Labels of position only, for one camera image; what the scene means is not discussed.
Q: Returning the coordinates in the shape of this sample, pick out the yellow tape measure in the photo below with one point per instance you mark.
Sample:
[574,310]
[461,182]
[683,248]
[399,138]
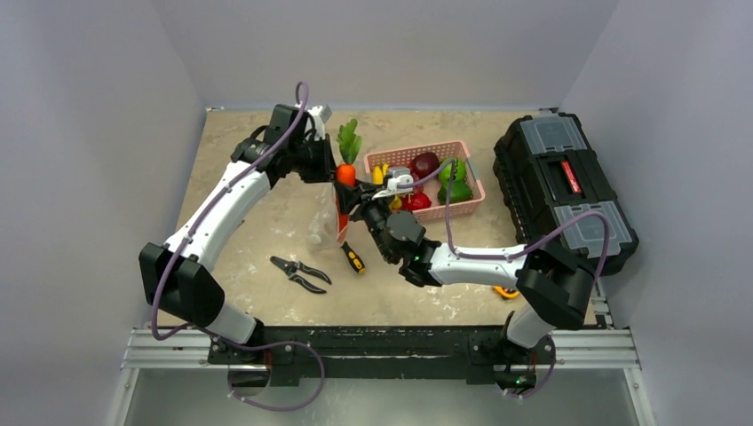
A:
[506,293]

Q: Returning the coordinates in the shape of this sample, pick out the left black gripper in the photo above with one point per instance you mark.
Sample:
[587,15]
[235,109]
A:
[326,171]

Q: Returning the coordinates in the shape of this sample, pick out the dark red toy apple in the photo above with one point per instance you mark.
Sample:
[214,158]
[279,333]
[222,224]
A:
[424,164]

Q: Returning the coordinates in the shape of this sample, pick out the black yellow screwdriver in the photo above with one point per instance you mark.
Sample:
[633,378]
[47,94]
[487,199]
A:
[353,259]

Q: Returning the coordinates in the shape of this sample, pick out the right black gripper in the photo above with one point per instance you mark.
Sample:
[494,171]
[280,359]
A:
[363,201]

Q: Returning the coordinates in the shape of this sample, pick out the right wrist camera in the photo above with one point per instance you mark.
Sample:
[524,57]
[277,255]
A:
[396,181]

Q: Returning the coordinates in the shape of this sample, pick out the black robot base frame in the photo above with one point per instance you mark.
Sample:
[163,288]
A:
[473,354]

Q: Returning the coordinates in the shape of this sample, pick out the green toy bell pepper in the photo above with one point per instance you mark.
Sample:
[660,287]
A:
[457,192]

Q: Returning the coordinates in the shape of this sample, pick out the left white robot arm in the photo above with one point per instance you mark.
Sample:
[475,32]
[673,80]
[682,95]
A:
[177,274]

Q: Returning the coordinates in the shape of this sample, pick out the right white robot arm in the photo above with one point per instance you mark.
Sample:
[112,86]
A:
[554,282]

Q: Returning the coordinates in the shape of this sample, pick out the orange toy carrot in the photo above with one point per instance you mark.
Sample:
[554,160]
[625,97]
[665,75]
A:
[349,145]

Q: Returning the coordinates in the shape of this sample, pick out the yellow toy banana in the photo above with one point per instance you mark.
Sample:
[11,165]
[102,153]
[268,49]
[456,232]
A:
[396,202]
[377,176]

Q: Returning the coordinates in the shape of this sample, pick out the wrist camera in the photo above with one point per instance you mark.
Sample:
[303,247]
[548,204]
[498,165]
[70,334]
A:
[317,117]
[396,181]

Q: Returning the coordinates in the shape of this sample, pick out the pink plastic basket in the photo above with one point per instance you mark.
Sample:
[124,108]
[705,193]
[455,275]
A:
[457,148]

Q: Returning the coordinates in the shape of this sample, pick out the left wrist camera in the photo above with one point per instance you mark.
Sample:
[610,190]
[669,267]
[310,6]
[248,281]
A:
[317,117]

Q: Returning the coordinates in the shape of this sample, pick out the black pliers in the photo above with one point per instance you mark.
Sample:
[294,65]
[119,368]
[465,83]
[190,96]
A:
[295,271]

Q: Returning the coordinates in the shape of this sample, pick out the green striped toy melon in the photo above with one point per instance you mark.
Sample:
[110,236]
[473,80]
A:
[452,168]

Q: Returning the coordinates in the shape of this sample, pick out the red toy pomegranate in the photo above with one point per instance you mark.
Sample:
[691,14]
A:
[416,201]

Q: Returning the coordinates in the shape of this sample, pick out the clear zip top bag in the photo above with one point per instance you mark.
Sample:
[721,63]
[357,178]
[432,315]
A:
[328,228]

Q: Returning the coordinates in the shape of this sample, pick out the aluminium rail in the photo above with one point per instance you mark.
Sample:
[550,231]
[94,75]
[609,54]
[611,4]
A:
[190,348]

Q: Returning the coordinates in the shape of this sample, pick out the black tool box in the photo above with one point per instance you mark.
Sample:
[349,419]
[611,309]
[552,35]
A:
[549,173]

